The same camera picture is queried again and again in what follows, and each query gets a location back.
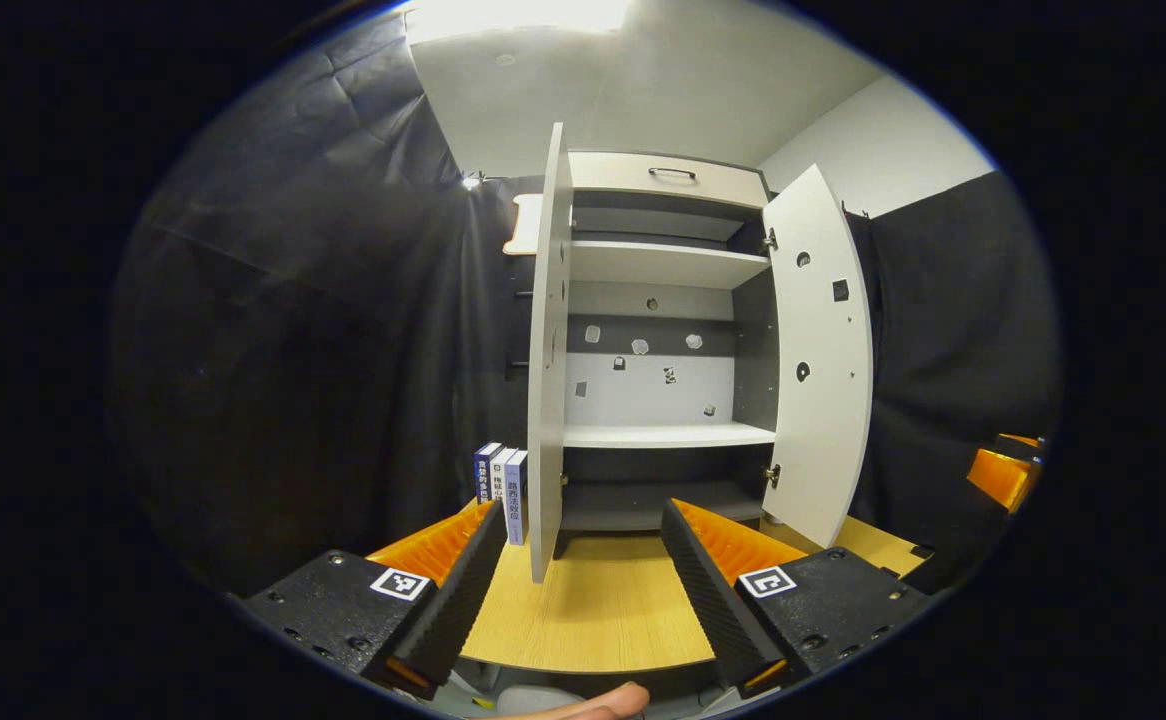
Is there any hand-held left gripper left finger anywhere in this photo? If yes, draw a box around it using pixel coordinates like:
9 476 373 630
243 498 509 701

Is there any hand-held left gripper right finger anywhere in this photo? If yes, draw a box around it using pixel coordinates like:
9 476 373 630
659 497 932 699

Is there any cabinet door with headphone sticker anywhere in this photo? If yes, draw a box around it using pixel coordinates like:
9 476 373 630
761 163 874 549

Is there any cabinet door with camera sticker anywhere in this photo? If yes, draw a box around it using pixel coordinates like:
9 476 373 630
526 122 574 585

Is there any white double-door shoe cabinet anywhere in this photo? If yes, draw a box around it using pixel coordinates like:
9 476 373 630
555 150 779 559

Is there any white cabinet shelf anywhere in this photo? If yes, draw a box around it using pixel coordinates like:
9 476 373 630
569 240 772 291
563 420 777 449

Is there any light blue book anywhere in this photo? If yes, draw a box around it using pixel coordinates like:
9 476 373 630
503 450 530 546

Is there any white book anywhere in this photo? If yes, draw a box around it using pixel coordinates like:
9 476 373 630
489 447 519 506

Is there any black backdrop cloth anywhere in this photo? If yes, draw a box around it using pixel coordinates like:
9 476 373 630
108 10 1062 601

